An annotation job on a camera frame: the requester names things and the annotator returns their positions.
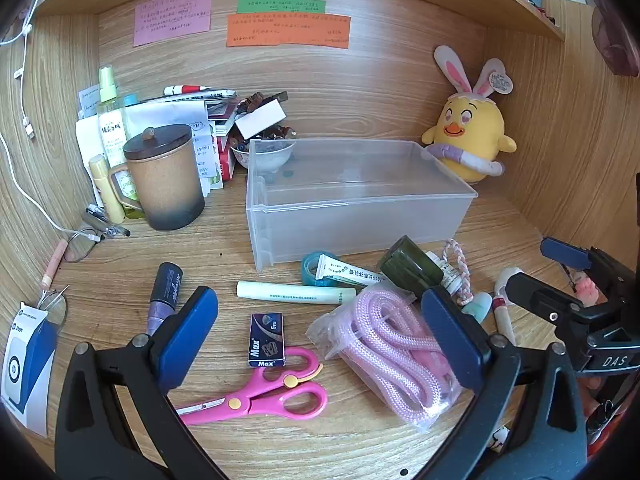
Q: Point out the dark blue staples box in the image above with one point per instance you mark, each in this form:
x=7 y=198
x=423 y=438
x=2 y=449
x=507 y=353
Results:
x=267 y=340

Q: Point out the yellow-green spray bottle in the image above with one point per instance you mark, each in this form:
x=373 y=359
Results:
x=111 y=125

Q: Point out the light green stick tube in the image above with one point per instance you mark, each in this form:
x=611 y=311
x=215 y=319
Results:
x=295 y=292

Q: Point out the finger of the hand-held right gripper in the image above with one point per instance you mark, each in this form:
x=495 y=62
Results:
x=564 y=253
x=542 y=301

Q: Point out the stack of papers and packets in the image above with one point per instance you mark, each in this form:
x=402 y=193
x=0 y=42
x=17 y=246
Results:
x=167 y=115

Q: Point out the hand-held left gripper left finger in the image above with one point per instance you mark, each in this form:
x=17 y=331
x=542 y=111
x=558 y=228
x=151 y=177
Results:
x=189 y=329

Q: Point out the mint green squeeze tube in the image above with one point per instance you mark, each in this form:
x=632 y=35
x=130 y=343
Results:
x=479 y=306

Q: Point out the small white carton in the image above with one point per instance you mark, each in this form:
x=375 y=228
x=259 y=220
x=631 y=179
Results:
x=260 y=119

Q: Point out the white and blue carton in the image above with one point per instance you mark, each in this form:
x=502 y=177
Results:
x=25 y=365

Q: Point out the pale yellow lip balm tube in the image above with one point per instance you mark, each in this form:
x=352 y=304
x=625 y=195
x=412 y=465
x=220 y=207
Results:
x=107 y=187

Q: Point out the white ointment tube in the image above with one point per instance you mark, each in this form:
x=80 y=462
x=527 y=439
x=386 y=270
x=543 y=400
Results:
x=350 y=274

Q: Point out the teal tape roll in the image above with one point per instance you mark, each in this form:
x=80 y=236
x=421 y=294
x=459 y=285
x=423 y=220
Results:
x=310 y=267

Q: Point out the brown hair clip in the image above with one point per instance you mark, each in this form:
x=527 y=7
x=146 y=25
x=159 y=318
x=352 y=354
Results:
x=260 y=99

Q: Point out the pink scissors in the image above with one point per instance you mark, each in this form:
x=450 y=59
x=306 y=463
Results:
x=280 y=390

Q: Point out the white ceramic bowl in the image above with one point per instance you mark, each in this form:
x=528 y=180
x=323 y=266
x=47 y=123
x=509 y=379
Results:
x=260 y=156

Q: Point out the yellow chick plush toy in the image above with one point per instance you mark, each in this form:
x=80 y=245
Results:
x=470 y=130

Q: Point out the dark green glass bottle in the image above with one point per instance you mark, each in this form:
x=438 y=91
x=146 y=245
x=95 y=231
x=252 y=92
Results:
x=407 y=265

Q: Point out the dark cloth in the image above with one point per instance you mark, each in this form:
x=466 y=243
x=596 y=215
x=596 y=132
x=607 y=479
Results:
x=617 y=40

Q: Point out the pink paper note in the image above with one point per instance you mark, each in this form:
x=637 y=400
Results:
x=172 y=16

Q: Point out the black pens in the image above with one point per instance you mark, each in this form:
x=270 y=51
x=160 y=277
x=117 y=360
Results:
x=107 y=222

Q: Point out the orange paper note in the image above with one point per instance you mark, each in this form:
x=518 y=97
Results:
x=287 y=30

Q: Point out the red and white marker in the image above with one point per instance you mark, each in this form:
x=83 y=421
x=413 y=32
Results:
x=185 y=89

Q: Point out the brown ceramic mug with lid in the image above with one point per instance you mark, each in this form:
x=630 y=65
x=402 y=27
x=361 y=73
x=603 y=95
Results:
x=165 y=185

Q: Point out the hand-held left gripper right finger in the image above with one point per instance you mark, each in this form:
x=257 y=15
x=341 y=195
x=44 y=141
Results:
x=450 y=341

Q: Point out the small pink paw toy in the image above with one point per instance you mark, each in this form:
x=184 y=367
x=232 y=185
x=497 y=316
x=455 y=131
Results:
x=585 y=287

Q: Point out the thin-frame glasses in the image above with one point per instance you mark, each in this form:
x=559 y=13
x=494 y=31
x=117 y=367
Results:
x=80 y=250

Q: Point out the small white bottle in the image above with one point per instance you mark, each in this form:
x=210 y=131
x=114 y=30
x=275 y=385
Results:
x=450 y=272

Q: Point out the clear plastic storage bin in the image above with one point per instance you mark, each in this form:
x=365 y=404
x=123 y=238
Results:
x=350 y=200

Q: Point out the green paper note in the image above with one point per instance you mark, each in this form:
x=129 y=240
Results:
x=281 y=5

